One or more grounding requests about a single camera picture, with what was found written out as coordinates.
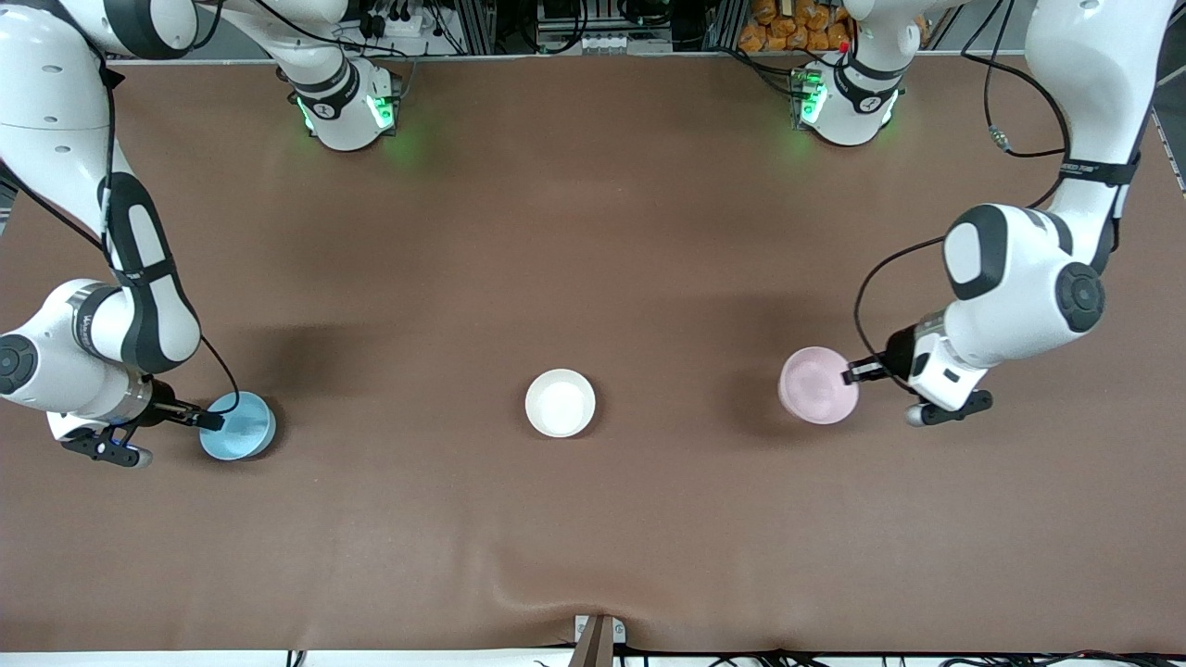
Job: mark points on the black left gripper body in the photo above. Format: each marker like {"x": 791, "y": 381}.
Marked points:
{"x": 897, "y": 355}

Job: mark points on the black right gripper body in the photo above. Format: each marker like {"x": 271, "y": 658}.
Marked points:
{"x": 165, "y": 407}

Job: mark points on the light blue bowl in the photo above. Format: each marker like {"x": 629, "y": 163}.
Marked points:
{"x": 246, "y": 435}

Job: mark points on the light pink bowl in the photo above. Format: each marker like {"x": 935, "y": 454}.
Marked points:
{"x": 815, "y": 389}

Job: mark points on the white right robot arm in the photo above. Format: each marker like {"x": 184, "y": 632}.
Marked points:
{"x": 56, "y": 93}

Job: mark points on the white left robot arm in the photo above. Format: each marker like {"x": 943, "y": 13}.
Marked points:
{"x": 1019, "y": 278}

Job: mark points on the white bowl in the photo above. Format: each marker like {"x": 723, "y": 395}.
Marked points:
{"x": 560, "y": 403}

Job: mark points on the brown table mat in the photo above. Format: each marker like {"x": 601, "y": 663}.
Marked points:
{"x": 593, "y": 232}

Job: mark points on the orange snack packets pile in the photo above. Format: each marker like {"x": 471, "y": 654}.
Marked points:
{"x": 788, "y": 28}

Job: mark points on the white power strip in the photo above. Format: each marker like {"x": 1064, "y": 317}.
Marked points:
{"x": 602, "y": 42}

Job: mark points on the power strip with black plugs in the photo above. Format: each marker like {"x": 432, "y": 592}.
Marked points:
{"x": 398, "y": 23}

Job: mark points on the aluminium frame profile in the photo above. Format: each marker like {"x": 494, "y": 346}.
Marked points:
{"x": 479, "y": 23}
{"x": 725, "y": 23}

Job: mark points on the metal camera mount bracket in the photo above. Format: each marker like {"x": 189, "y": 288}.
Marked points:
{"x": 598, "y": 644}

